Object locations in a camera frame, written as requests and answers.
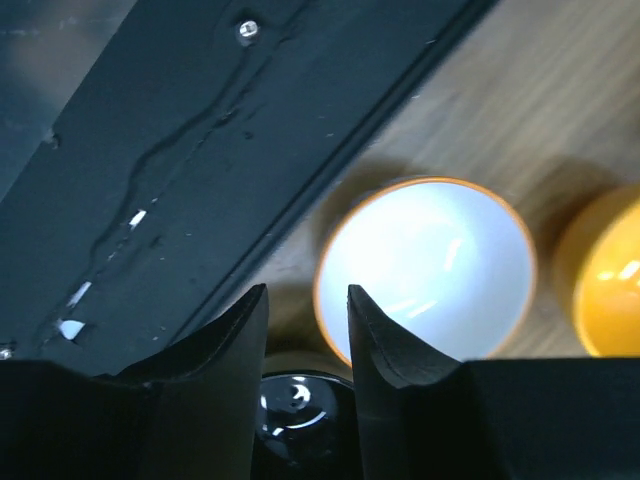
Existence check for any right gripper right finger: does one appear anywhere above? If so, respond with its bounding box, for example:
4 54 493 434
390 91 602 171
347 285 639 479

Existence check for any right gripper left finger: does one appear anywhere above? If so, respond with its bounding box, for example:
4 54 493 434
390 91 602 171
1 284 269 479

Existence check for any red floral bowl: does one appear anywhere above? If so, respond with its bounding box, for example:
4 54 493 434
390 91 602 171
312 177 538 365

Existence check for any orange bowl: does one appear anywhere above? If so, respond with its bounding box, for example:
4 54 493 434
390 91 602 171
552 184 639 357

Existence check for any black fluted bowl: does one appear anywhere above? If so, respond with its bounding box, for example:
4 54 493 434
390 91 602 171
250 370 364 480

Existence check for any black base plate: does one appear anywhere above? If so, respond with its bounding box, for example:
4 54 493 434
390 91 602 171
1 1 491 375

